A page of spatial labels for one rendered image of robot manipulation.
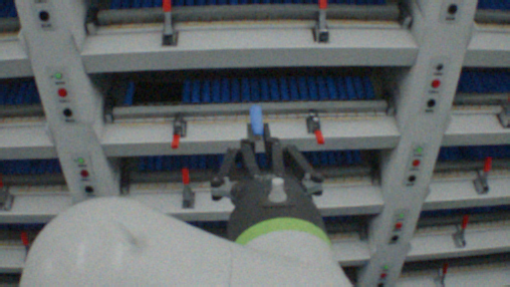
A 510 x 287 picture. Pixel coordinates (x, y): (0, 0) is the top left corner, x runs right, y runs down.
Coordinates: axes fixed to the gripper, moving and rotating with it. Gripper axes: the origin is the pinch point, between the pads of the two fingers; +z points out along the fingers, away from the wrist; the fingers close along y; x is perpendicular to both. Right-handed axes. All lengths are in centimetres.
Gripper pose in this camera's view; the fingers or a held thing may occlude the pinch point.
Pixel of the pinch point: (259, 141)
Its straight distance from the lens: 59.8
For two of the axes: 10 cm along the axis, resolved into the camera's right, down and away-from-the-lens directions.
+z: -0.6, -4.0, 9.1
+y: -10.0, 0.4, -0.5
